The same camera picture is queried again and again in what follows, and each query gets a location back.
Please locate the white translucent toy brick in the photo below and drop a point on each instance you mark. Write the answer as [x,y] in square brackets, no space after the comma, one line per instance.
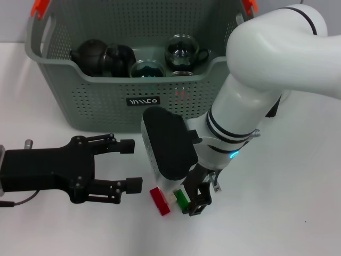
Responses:
[171,198]

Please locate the grey perforated storage basket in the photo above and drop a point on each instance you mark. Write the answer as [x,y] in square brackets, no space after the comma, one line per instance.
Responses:
[106,112]

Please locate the green toy brick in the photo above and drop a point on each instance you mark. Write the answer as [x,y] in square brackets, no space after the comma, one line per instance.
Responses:
[181,198]

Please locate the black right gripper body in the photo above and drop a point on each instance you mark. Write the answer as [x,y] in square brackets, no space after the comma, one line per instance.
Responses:
[198,177]

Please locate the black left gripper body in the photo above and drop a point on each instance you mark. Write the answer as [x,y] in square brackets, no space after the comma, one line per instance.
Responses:
[48,170]

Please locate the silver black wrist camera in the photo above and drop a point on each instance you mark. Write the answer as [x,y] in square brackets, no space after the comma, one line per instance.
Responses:
[170,144]

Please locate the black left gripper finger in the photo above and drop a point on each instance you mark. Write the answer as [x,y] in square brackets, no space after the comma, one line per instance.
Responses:
[127,146]
[134,185]

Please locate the orange wedge toy brick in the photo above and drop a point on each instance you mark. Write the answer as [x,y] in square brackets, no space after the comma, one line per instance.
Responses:
[181,94]

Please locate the glass teacup with black holder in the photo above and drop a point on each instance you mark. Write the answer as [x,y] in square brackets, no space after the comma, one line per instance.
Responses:
[182,73]
[121,60]
[181,57]
[147,69]

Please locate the dark red toy brick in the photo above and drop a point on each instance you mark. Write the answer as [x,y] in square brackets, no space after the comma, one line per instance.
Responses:
[160,201]

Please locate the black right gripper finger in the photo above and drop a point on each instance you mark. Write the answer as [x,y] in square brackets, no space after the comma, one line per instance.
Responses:
[185,210]
[206,198]

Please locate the black clay teapot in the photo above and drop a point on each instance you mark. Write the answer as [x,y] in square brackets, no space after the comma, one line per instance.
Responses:
[90,57]

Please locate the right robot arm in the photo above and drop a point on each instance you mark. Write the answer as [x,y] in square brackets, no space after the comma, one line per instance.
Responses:
[266,66]

